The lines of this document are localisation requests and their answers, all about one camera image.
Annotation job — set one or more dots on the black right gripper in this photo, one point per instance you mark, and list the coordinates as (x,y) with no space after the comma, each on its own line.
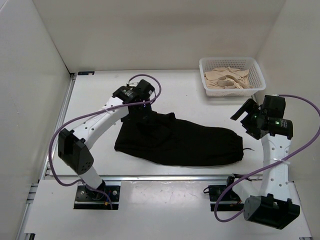
(249,105)

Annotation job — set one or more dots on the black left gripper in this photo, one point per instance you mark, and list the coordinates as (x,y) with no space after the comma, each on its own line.
(145,113)

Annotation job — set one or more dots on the black trousers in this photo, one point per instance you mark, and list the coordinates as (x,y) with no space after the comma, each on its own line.
(166,140)

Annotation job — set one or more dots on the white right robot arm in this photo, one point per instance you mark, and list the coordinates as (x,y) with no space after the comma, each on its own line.
(271,205)

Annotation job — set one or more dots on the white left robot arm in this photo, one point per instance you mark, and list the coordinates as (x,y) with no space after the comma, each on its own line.
(74,145)

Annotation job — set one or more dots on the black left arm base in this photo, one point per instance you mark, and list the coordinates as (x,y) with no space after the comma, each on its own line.
(86,199)

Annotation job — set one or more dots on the beige trousers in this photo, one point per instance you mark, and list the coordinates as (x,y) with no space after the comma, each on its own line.
(222,78)

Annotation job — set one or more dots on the white plastic basket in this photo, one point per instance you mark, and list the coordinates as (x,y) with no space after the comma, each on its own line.
(255,76)

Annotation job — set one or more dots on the small black label plate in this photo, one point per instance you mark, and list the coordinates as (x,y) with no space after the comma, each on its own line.
(86,73)

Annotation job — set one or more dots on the silver right aluminium rail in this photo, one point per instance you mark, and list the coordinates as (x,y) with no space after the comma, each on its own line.
(256,98)

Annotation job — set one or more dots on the silver aluminium rail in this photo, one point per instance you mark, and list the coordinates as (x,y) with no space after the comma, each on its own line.
(60,120)
(118,178)
(256,98)

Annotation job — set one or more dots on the silver front aluminium rail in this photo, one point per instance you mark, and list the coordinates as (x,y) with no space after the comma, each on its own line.
(118,178)

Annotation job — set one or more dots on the silver left aluminium rail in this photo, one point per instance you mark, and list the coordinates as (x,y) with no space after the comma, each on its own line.
(60,120)

